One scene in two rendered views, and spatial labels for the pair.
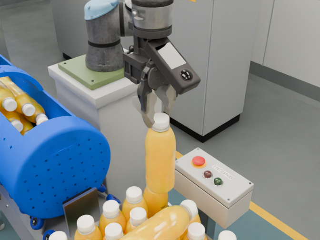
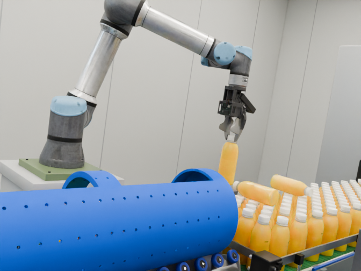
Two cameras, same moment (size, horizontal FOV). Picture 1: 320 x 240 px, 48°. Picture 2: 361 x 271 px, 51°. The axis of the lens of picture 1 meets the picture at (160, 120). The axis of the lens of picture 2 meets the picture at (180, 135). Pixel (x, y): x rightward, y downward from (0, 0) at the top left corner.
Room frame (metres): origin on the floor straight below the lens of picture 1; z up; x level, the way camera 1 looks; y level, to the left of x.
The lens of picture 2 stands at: (0.86, 1.50, 1.46)
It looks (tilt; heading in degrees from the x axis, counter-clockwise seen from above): 6 degrees down; 269
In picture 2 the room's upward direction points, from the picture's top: 8 degrees clockwise
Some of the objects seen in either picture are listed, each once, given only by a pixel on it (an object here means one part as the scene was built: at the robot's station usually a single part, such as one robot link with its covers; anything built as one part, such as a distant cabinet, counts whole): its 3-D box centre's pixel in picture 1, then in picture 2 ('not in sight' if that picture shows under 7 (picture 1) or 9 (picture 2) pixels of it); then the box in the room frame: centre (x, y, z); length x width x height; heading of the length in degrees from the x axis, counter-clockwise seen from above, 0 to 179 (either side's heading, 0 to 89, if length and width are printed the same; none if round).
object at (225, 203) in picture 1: (210, 185); not in sight; (0.71, -0.14, 1.05); 0.20 x 0.10 x 0.10; 41
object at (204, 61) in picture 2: not in sight; (216, 57); (0.74, 0.04, 1.63); 0.11 x 0.11 x 0.08; 5
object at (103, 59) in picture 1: (105, 50); (63, 149); (1.23, 0.20, 1.22); 0.15 x 0.15 x 0.10
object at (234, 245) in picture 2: not in sight; (225, 240); (0.62, 0.16, 0.96); 0.40 x 0.01 x 0.03; 131
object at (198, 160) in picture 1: (198, 161); not in sight; (0.75, -0.11, 1.11); 0.04 x 0.04 x 0.01
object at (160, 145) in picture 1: (160, 155); (228, 161); (0.63, 0.00, 1.23); 0.07 x 0.07 x 0.19
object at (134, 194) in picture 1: (134, 193); not in sight; (0.65, 0.07, 1.09); 0.04 x 0.04 x 0.02
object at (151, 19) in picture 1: (151, 14); (238, 81); (0.64, 0.02, 1.55); 0.08 x 0.08 x 0.05
